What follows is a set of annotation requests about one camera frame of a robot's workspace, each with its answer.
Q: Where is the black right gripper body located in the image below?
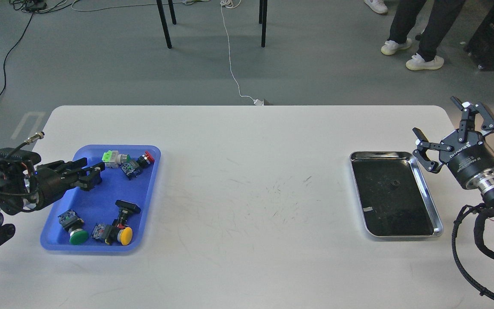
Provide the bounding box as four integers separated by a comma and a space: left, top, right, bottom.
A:
440, 130, 494, 190

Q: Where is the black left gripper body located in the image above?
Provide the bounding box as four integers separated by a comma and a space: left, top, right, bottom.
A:
26, 168, 80, 211

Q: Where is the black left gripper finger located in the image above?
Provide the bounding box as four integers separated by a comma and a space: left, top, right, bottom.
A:
60, 166, 105, 191
41, 157, 87, 172

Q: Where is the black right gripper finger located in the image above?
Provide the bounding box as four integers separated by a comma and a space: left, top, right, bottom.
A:
451, 96, 494, 140
412, 127, 453, 173

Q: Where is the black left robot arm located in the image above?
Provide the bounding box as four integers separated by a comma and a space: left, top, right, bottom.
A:
0, 157, 105, 246

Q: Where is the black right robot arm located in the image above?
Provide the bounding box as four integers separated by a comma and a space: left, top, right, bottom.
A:
413, 97, 494, 301

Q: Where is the blue plastic tray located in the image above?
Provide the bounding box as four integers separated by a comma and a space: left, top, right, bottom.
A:
40, 145, 161, 254

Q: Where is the silver metal tray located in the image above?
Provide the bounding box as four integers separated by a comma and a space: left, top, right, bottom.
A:
349, 151, 443, 240

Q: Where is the person in black trousers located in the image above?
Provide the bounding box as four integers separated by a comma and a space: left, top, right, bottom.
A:
364, 0, 468, 71

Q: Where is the black table leg left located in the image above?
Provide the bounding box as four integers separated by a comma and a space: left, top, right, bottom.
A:
156, 0, 177, 49

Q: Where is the black table leg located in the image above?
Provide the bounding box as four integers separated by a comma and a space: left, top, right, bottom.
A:
156, 0, 177, 49
258, 0, 268, 48

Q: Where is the black table leg right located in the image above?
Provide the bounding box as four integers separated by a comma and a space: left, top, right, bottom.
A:
258, 0, 268, 48

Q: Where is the green white push button switch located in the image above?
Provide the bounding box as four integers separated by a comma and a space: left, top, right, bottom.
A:
101, 150, 131, 168

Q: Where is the red push button switch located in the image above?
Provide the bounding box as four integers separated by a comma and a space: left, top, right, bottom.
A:
118, 151, 155, 180

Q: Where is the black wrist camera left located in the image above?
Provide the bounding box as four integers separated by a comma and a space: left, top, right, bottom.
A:
0, 131, 45, 179

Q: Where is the yellow push button switch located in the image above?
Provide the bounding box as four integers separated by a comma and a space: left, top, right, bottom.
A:
90, 223, 133, 246

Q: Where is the black floor cable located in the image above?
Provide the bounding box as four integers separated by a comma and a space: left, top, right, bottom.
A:
0, 0, 69, 163

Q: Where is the white charging cable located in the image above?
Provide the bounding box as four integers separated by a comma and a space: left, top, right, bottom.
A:
220, 0, 264, 106

